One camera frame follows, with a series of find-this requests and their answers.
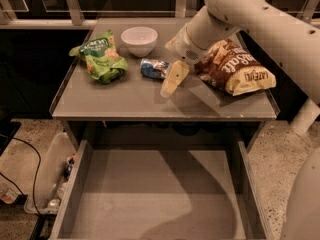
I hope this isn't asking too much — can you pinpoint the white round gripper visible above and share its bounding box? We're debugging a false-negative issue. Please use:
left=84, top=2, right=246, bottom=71
left=160, top=23, right=211, bottom=98

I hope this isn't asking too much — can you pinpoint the blue silver redbull can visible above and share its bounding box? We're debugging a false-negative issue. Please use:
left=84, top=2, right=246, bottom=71
left=140, top=58, right=169, bottom=79

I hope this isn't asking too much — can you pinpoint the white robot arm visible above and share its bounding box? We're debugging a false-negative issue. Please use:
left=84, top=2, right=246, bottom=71
left=166, top=0, right=320, bottom=240

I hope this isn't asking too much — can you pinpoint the grey open top drawer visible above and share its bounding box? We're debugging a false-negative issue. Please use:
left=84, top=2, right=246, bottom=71
left=50, top=142, right=272, bottom=240

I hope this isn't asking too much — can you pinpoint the white ceramic bowl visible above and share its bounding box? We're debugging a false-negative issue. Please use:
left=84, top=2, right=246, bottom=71
left=121, top=27, right=158, bottom=57

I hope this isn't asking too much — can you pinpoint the brown yellow chip bag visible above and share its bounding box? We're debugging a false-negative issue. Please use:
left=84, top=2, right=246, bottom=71
left=194, top=39, right=276, bottom=96

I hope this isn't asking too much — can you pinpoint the grey cabinet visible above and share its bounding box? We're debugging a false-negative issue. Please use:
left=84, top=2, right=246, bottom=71
left=50, top=18, right=278, bottom=145

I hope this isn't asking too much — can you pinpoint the green snack bag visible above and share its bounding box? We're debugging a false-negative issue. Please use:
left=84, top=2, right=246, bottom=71
left=69, top=30, right=128, bottom=84

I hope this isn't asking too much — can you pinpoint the clear plastic bin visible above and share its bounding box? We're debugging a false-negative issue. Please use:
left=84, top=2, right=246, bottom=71
left=24, top=132, right=76, bottom=215

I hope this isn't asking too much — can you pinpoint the metal window railing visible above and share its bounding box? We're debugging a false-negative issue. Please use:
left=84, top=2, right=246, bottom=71
left=0, top=0, right=320, bottom=31

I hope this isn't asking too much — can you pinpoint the black cable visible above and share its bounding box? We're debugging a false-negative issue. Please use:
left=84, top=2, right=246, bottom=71
left=0, top=133, right=43, bottom=216

